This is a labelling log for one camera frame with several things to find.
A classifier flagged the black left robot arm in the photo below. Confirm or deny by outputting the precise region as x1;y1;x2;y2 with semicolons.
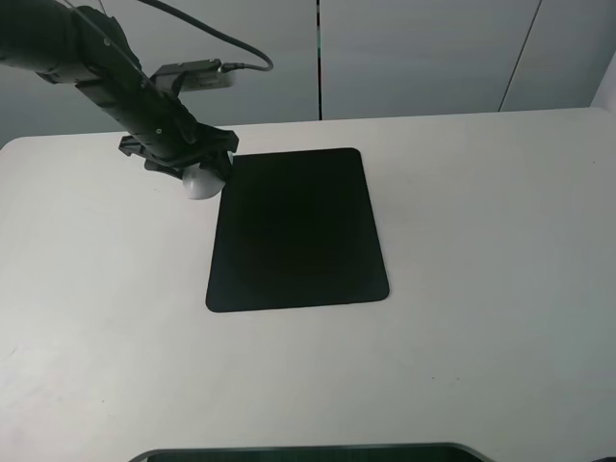
1;1;211;169

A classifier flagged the white computer mouse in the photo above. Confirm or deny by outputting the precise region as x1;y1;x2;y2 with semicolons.
182;152;234;200

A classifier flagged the grey camera cable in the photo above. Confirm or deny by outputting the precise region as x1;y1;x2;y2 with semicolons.
139;0;274;73

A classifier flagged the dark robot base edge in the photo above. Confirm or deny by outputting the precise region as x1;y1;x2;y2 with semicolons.
132;443;489;461

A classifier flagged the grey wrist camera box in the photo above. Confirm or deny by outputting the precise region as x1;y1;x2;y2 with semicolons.
150;59;235;95

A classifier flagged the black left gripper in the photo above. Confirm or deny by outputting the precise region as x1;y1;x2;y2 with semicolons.
76;63;239;182

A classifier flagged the black mouse pad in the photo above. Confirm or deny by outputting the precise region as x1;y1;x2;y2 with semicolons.
205;147;390;313

